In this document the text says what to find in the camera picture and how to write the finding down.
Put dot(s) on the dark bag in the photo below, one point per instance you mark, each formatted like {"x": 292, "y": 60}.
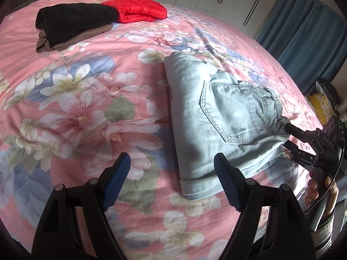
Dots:
{"x": 329, "y": 89}

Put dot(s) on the black folded garment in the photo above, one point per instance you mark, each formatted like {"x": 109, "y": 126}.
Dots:
{"x": 73, "y": 21}

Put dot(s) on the person's right forearm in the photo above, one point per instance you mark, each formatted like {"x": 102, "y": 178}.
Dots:
{"x": 325, "y": 230}

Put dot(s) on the blue curtain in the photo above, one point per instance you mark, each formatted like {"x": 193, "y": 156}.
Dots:
{"x": 306, "y": 38}

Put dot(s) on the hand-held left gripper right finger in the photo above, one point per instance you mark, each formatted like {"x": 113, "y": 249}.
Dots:
{"x": 226, "y": 181}

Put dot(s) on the pink floral duvet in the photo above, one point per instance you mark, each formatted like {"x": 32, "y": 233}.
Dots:
{"x": 81, "y": 100}

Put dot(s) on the yellow bag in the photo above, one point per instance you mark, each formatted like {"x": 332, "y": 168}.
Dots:
{"x": 322, "y": 107}

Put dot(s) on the light blue strawberry pants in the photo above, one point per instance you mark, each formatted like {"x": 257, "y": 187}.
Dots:
{"x": 225, "y": 130}

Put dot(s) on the brown folded garment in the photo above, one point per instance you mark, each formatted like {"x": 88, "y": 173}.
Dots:
{"x": 44, "y": 46}

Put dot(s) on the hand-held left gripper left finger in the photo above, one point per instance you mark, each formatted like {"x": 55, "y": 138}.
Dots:
{"x": 116, "y": 178}

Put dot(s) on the red folded puffer jacket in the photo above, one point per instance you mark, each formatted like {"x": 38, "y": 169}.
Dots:
{"x": 138, "y": 10}

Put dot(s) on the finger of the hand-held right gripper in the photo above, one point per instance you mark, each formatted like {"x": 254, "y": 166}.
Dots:
{"x": 298, "y": 153}
{"x": 299, "y": 133}

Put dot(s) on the person's right hand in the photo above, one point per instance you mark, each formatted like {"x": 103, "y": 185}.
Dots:
{"x": 311, "y": 192}

